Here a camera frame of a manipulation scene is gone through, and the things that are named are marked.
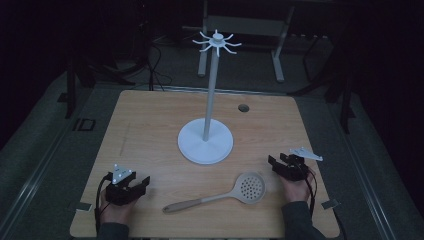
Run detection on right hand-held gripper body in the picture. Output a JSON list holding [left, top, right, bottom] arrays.
[[278, 146, 324, 183]]

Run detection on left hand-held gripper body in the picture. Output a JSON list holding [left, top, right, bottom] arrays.
[[105, 163, 142, 207]]

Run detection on grey slotted spoon wooden handle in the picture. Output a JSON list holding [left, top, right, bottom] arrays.
[[162, 171, 267, 214]]

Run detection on white utensil stand with hooks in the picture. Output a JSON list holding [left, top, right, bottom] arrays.
[[177, 29, 243, 166]]

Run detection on person's left hand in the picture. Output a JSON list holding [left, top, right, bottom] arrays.
[[99, 188, 138, 227]]

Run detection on person's right hand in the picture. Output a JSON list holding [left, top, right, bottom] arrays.
[[279, 168, 316, 204]]

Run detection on grey tape strip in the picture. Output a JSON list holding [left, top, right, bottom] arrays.
[[320, 198, 341, 211], [74, 201, 93, 213]]

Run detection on black metal stand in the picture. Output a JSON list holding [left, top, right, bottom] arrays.
[[57, 49, 137, 120], [288, 33, 357, 135]]

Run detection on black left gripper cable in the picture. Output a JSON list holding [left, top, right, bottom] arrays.
[[94, 173, 114, 235]]

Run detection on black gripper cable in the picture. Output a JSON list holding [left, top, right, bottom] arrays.
[[299, 163, 318, 218], [94, 173, 114, 235]]

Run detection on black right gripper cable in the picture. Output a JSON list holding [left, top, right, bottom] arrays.
[[299, 163, 318, 218]]

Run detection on black rectangular floor frame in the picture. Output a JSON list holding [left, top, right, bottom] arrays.
[[72, 117, 97, 132]]

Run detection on black floor cables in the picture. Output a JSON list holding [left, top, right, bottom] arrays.
[[133, 19, 174, 92]]

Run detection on white metal desk frame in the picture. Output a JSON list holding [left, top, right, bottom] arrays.
[[197, 0, 296, 84]]

